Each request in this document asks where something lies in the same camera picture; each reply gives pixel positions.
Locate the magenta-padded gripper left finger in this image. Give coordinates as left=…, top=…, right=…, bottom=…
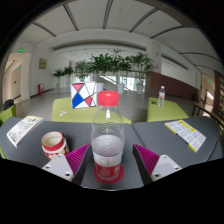
left=41, top=143, right=92, bottom=186

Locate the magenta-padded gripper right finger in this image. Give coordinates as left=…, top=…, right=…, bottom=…
left=132, top=143, right=183, bottom=186

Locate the clear red-capped water bottle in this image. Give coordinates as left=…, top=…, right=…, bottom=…
left=90, top=90, right=126, bottom=183

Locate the red floral mug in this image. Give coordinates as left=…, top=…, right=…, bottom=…
left=40, top=130, right=70, bottom=161

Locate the yellow-edged printed booklet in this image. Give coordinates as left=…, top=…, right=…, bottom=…
left=163, top=119, right=207, bottom=153

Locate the white printed booklet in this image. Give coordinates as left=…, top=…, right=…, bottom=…
left=6, top=115, right=44, bottom=149

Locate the small clear drink bottle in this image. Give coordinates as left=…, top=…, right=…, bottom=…
left=157, top=85, right=166, bottom=108

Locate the long wooden bench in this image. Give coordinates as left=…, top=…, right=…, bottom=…
left=192, top=101, right=224, bottom=129

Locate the white cube with coloured triangles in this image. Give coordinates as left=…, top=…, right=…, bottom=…
left=70, top=80, right=99, bottom=110

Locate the black chair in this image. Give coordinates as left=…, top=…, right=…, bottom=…
left=3, top=98, right=15, bottom=111

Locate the brown wooden counter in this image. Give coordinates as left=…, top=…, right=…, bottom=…
left=145, top=70, right=198, bottom=100

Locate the wooden shelf unit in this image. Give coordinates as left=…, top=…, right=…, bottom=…
left=213, top=71, right=224, bottom=118

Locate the brown wall plaque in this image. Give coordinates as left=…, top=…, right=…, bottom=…
left=38, top=57, right=48, bottom=70

